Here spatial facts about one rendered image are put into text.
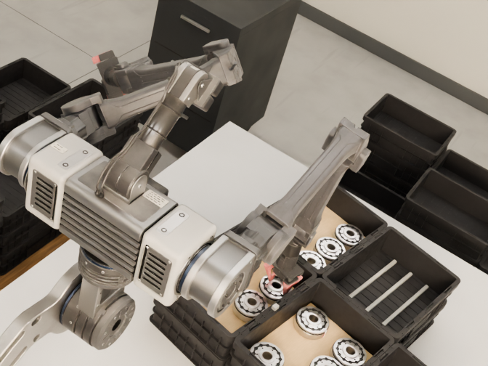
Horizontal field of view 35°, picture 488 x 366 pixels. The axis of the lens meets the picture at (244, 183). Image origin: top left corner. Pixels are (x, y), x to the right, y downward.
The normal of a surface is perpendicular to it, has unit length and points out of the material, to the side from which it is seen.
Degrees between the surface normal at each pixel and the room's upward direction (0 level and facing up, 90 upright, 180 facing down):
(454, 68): 90
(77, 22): 0
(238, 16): 0
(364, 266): 0
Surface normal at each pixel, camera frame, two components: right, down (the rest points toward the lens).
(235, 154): 0.24, -0.73
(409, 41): -0.52, 0.45
